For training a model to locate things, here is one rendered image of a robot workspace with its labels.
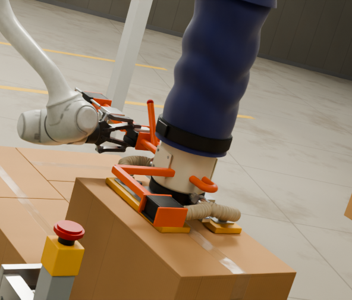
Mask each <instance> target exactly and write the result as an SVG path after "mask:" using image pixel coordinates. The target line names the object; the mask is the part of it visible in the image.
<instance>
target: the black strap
mask: <svg viewBox="0 0 352 300"><path fill-rule="evenodd" d="M162 114H163V113H162ZM162 114H159V116H158V120H157V123H156V127H155V128H156V130H155V131H156V132H158V133H159V134H160V135H162V136H163V137H165V138H167V139H169V140H171V141H173V142H175V143H178V144H180V145H183V146H186V147H189V148H193V149H196V150H200V151H206V152H215V153H222V152H227V151H228V150H229V149H230V146H231V142H232V139H233V136H232V135H231V136H230V138H228V139H213V138H209V137H204V136H199V135H196V134H194V133H190V132H187V131H185V130H182V129H180V128H178V127H175V126H173V125H171V124H169V123H168V122H167V121H166V120H164V119H163V117H162Z"/></svg>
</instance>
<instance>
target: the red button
mask: <svg viewBox="0 0 352 300"><path fill-rule="evenodd" d="M54 232H55V233H56V235H57V236H58V242H59V243H61V244H63V245H66V246H73V245H74V243H75V240H79V239H81V238H83V236H84V229H83V228H82V226H81V225H79V224H78V223H76V222H73V221H68V220H61V221H59V222H57V223H55V225H54Z"/></svg>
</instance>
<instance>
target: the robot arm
mask: <svg viewBox="0 0 352 300"><path fill-rule="evenodd" d="M0 32H1V34H2V35H3V36H4V38H6V40H7V41H8V42H9V43H10V44H11V45H12V46H13V47H14V48H15V50H16V51H17V52H18V53H19V54H20V55H21V56H22V57H23V58H24V59H25V60H26V61H27V62H28V63H29V64H30V65H31V66H32V67H33V69H34V70H35V71H36V72H37V73H38V75H39V76H40V77H41V78H42V80H43V82H44V84H45V86H46V88H47V90H48V95H49V99H48V103H47V104H46V109H41V110H30V111H26V112H22V113H21V114H20V116H19V118H18V121H17V132H18V135H19V137H20V139H22V140H25V141H26V142H30V143H33V144H37V145H49V146H57V145H62V144H66V145H83V144H84V143H91V144H95V145H96V148H95V150H96V151H97V152H98V153H99V154H101V153H103V152H125V151H126V148H127V147H132V146H130V145H129V144H128V143H127V142H125V141H124V140H119V139H116V138H114V137H110V134H111V132H114V131H116V130H124V129H134V130H135V131H137V132H150V129H149V128H147V127H142V126H141V125H140V124H137V123H133V121H134V120H133V119H131V118H130V117H125V116H121V115H113V114H110V113H108V112H105V113H104V115H105V116H104V117H103V119H100V120H99V116H98V112H97V111H96V109H95V107H94V106H93V105H92V104H90V103H89V102H87V101H86V100H84V98H83V97H82V96H81V95H80V93H79V92H76V91H74V90H72V88H70V86H69V85H68V83H67V81H66V80H65V78H64V76H63V75H62V73H61V72H60V70H59V69H58V67H57V66H56V65H55V63H54V62H53V61H52V60H51V59H50V58H49V57H48V55H47V54H46V53H45V52H44V50H43V49H42V48H41V47H40V46H39V45H38V44H37V43H36V41H35V40H34V39H33V38H32V37H31V36H30V35H29V33H28V32H27V31H26V30H25V28H24V27H23V26H22V25H21V24H20V22H19V21H18V20H17V18H16V16H15V15H14V13H13V11H12V8H11V6H10V2H9V0H0ZM106 120H115V121H122V122H126V123H119V124H108V123H107V122H106ZM104 142H110V143H115V144H117V145H121V146H102V145H101V144H103V143H104Z"/></svg>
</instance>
